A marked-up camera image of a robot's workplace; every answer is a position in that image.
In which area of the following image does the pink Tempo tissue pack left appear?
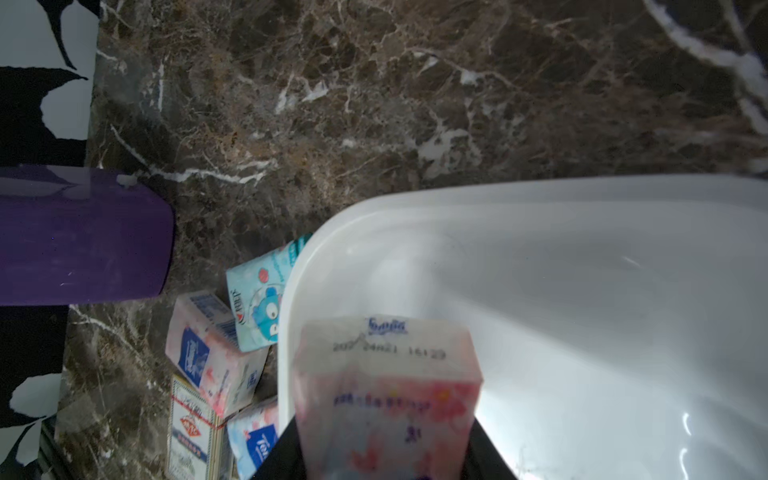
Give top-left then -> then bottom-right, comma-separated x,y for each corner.
165,291 -> 269,418

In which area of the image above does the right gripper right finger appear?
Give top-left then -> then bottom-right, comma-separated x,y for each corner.
464,419 -> 517,480

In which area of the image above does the white red tissue pack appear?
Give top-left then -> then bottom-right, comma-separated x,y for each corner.
166,374 -> 237,480

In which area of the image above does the white plastic storage box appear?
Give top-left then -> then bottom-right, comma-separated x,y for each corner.
278,175 -> 767,479

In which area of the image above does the pink Tempo tissue pack lower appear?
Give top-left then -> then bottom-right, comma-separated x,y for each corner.
227,397 -> 279,479

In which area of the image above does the pink floral Tempo tissue pack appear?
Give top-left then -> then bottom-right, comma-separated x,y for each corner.
291,315 -> 483,479

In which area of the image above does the purple plastic object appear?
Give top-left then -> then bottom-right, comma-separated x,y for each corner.
1,165 -> 175,306

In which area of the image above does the teal bear tissue pack back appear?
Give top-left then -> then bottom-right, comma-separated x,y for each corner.
226,234 -> 311,352

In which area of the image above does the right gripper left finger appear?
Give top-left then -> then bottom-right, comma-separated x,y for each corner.
251,419 -> 307,480

